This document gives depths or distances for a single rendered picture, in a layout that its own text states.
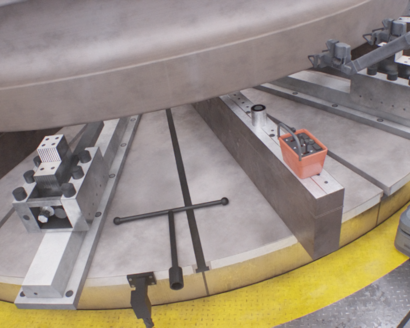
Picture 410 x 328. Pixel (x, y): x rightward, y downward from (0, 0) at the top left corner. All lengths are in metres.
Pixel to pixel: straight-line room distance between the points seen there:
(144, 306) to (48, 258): 0.52
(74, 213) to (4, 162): 1.22
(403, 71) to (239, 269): 1.54
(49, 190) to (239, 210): 1.00
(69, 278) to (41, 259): 0.16
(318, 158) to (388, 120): 1.19
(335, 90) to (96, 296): 2.06
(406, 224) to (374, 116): 0.89
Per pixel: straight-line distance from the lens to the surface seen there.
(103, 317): 2.27
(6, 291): 2.52
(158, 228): 2.15
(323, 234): 1.81
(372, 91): 2.68
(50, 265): 1.98
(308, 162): 1.67
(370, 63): 1.92
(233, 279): 2.13
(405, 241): 2.31
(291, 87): 3.17
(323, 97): 3.02
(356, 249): 2.39
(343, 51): 1.99
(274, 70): 2.17
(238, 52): 2.03
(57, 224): 2.13
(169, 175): 2.48
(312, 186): 1.70
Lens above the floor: 1.78
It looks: 35 degrees down
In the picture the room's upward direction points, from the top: 11 degrees counter-clockwise
